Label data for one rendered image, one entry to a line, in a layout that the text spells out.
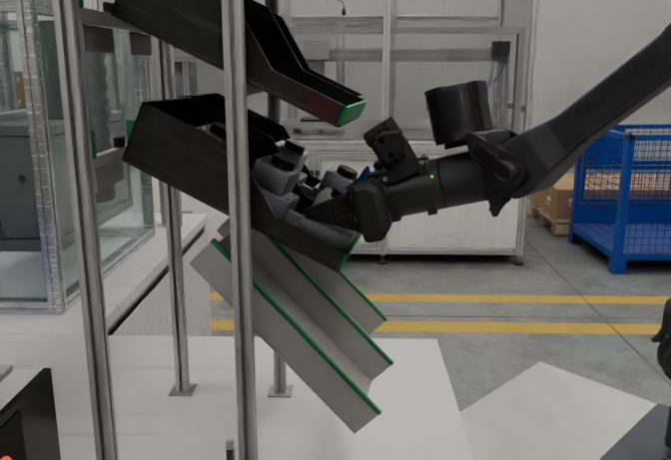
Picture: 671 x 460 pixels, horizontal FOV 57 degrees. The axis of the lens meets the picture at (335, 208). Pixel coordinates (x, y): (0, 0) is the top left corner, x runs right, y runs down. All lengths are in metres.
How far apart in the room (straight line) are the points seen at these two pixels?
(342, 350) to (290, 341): 0.15
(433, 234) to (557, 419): 3.55
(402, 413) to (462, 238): 3.61
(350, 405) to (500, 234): 3.97
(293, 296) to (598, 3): 8.84
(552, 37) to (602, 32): 0.67
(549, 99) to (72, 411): 8.60
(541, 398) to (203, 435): 0.56
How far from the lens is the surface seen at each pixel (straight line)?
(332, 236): 0.71
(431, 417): 1.07
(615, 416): 1.15
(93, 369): 0.79
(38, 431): 0.40
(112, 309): 1.55
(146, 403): 1.14
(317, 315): 0.86
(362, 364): 0.88
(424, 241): 4.60
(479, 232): 4.64
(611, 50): 9.57
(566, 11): 9.37
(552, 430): 1.08
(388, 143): 0.66
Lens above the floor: 1.41
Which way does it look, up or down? 13 degrees down
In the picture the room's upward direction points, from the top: straight up
